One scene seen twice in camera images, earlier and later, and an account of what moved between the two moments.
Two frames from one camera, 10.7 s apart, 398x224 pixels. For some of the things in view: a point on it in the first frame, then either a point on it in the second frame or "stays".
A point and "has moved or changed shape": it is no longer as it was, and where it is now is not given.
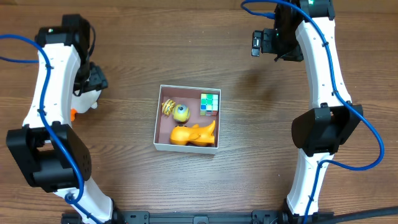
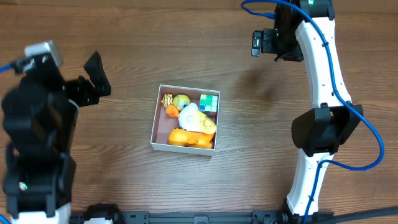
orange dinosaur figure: (194, 135) stays
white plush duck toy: (83, 103) has moved or changed shape
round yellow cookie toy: (167, 106) → (166, 99)
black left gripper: (97, 78) → (80, 91)
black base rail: (145, 217) stays
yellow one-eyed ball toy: (181, 113) → (181, 101)
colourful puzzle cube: (209, 104) stays
